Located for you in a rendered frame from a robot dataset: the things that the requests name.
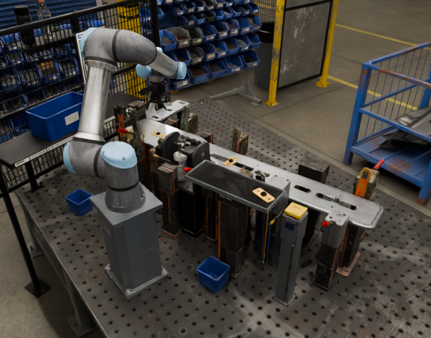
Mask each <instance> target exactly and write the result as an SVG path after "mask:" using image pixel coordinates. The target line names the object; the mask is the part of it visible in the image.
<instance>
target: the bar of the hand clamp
mask: <svg viewBox="0 0 431 338"><path fill-rule="evenodd" d="M139 110H140V108H139V106H137V105H135V106H134V108H132V107H130V108H128V112H129V113H128V115H130V119H131V122H132V127H133V130H134V132H135V133H138V136H140V134H141V133H142V130H141V127H140V122H139V119H138V114H137V111H139ZM138 136H136V135H135V138H137V137H138Z"/></svg>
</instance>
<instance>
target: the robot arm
mask: <svg viewBox="0 0 431 338"><path fill-rule="evenodd" d="M80 50H81V55H82V57H83V58H84V59H85V64H86V65H87V67H88V69H87V77H86V83H85V91H84V95H83V104H82V109H81V117H80V121H79V130H78V133H76V134H75V135H73V140H72V141H70V142H68V143H67V144H66V146H65V147H64V151H63V161H64V165H65V166H66V168H67V169H68V170H69V171H70V172H73V173H76V174H79V175H87V176H94V177H99V178H105V179H106V181H107V190H106V194H105V204H106V207H107V208H108V209H109V210H110V211H113V212H115V213H129V212H132V211H135V210H137V209H139V208H140V207H141V206H142V205H143V204H144V203H145V201H146V195H145V192H144V189H143V188H142V186H141V184H140V182H139V178H138V167H137V157H136V153H135V151H134V149H133V147H132V146H131V145H129V144H127V143H124V142H109V143H107V144H105V140H104V139H103V137H102V134H103V126H104V121H105V112H106V108H107V100H108V94H109V86H110V82H111V73H112V72H113V71H114V70H116V69H117V63H118V62H121V63H132V64H137V66H136V74H137V75H138V76H139V77H140V78H143V79H146V78H149V80H150V84H152V85H150V86H149V87H146V88H143V89H141V90H140V91H139V94H140V96H142V95H143V96H144V95H147V94H148V93H149V92H150V93H149V95H148V98H147V101H146V120H147V121H148V120H149V117H150V115H155V114H156V111H155V110H154V103H157V104H158V105H160V106H163V108H164V109H166V110H168V106H172V105H171V104H170V103H169V101H171V96H170V91H166V90H165V85H167V81H165V80H164V78H174V79H184V78H185V76H186V72H187V67H186V65H185V63H183V62H175V61H174V60H173V59H171V58H169V57H168V56H167V55H165V54H164V53H162V49H161V48H159V47H156V46H155V44H154V43H153V42H151V41H150V40H149V39H147V38H145V37H144V36H141V35H140V34H137V33H135V32H132V31H130V30H117V29H108V28H102V27H92V28H89V29H88V30H86V31H85V32H84V34H83V35H82V37H81V41H80ZM152 102H153V103H152Z"/></svg>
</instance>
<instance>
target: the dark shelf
mask: <svg viewBox="0 0 431 338"><path fill-rule="evenodd" d="M137 100H138V101H142V102H144V103H145V99H142V98H140V97H135V96H133V95H129V94H127V93H123V92H121V91H119V92H117V93H115V94H112V95H110V96H108V100H107V108H106V112H105V121H104V124H105V123H107V122H109V121H111V120H113V119H115V116H114V111H113V108H114V107H115V106H117V105H123V106H125V107H126V113H127V112H128V104H130V103H132V102H134V101H137ZM78 130H79V129H76V130H74V131H72V132H70V133H68V134H66V135H64V136H62V137H60V138H58V139H56V140H54V141H53V142H49V141H48V140H45V139H43V138H40V137H38V136H36V135H33V134H32V132H31V131H28V132H26V133H24V134H21V135H19V136H17V137H15V138H13V139H10V140H8V141H6V142H3V143H2V144H0V163H1V164H2V165H4V166H6V167H8V168H10V169H14V168H17V167H18V166H21V165H22V164H25V163H26V162H29V161H30V160H33V159H34V158H37V157H38V156H41V155H42V154H45V153H46V152H49V151H50V150H53V149H54V148H57V147H59V146H61V145H63V144H65V143H67V142H69V141H71V140H73V135H75V134H76V133H78Z"/></svg>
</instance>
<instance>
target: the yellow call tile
mask: <svg viewBox="0 0 431 338"><path fill-rule="evenodd" d="M306 211H307V208H306V207H303V206H301V205H298V204H296V203H293V202H292V203H291V204H290V205H289V206H288V207H287V208H286V209H285V212H284V213H286V214H288V215H291V216H293V217H295V218H298V219H300V218H301V217H302V216H303V214H304V213H305V212H306Z"/></svg>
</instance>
